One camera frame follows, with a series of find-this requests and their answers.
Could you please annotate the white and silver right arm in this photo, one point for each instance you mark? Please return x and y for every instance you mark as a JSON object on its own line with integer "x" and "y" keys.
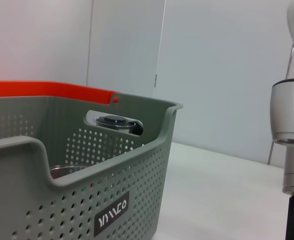
{"x": 292, "y": 100}

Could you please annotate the glass teacup with black holder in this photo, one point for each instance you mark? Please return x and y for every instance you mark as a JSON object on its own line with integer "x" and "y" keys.
{"x": 66, "y": 170}

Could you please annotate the grey perforated storage basket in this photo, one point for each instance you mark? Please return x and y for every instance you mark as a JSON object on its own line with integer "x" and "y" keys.
{"x": 86, "y": 200}

